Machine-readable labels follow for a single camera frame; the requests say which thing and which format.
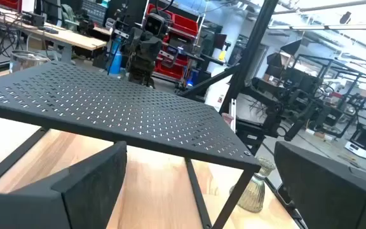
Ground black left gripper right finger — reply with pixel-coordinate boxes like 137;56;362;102
273;141;366;229

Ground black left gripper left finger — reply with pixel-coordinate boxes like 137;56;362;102
0;141;128;229

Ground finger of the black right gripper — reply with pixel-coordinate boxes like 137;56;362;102
126;27;144;55
143;31;164;64

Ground blue bottle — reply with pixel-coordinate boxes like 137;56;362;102
108;36;123;77

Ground red storage bin rack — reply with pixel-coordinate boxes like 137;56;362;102
146;3;203;80

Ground wooden workbench with grey legs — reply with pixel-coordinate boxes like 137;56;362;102
0;11;107;63

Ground white machine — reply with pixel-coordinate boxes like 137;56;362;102
344;122;366;160

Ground black perforated metal shelf riser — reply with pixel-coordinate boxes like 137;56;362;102
0;60;262;229

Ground background robot workstation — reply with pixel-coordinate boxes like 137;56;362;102
252;53;366;141

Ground ceiling light strip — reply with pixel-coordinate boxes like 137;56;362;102
267;24;366;31

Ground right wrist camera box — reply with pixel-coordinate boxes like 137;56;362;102
145;12;170;38

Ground black aluminium table frame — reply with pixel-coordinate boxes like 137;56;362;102
265;177;308;229

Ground black aluminium upright post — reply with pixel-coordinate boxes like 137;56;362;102
176;0;279;115

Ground hanging black bench cables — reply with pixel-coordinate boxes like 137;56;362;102
0;12;25;58

